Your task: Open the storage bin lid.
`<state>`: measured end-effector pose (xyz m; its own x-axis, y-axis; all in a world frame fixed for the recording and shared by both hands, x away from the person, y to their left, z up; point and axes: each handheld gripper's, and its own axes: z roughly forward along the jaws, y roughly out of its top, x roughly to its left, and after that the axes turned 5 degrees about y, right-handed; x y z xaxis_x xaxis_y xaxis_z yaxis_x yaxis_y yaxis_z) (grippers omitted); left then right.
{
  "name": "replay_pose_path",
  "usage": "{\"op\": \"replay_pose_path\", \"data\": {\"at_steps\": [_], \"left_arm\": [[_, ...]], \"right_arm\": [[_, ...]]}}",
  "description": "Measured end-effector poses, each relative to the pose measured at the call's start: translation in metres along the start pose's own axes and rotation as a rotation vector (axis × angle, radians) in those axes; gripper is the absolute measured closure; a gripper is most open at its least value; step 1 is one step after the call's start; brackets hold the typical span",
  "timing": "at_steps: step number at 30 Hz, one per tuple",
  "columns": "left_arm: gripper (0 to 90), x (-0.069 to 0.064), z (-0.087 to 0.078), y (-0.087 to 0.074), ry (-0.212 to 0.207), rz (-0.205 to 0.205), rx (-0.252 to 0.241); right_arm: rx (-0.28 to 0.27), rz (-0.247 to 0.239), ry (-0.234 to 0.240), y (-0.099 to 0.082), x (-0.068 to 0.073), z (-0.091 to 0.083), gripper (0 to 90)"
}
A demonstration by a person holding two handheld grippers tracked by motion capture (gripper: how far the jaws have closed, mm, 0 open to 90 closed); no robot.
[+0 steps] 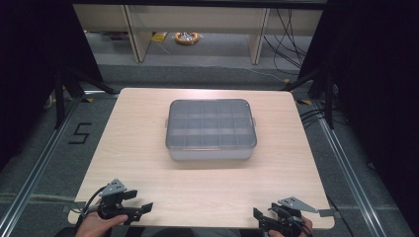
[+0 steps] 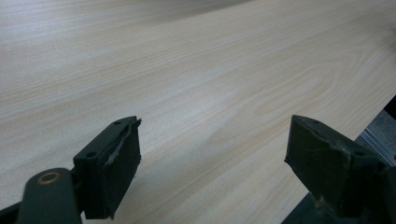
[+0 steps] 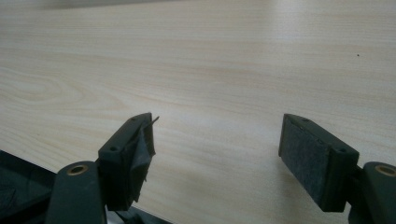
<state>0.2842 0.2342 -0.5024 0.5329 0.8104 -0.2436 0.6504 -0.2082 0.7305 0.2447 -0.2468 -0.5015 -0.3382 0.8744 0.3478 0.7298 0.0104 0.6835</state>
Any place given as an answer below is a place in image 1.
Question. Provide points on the beige wooden desk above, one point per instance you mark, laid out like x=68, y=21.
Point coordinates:
x=197, y=19

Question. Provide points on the person's left hand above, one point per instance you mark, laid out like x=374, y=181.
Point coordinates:
x=95, y=225

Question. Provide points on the black curtain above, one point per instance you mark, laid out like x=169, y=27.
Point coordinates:
x=378, y=98
x=29, y=72

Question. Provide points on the person's right hand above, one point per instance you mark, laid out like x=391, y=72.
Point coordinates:
x=304, y=227

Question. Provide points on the yellow tape piece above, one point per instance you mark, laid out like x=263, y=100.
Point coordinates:
x=159, y=37

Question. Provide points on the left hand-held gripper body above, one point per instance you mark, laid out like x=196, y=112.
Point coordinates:
x=113, y=189

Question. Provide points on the orange tape roll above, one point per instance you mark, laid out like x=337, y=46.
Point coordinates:
x=186, y=38

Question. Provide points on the aluminium floor rail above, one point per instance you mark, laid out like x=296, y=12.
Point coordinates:
x=349, y=177
x=36, y=171

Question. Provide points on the grey translucent compartment box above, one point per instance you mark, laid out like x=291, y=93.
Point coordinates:
x=210, y=128

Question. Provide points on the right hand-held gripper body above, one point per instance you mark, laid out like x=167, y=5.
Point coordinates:
x=290, y=210

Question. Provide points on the black metal stand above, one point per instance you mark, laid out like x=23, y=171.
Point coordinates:
x=70, y=85
x=324, y=89

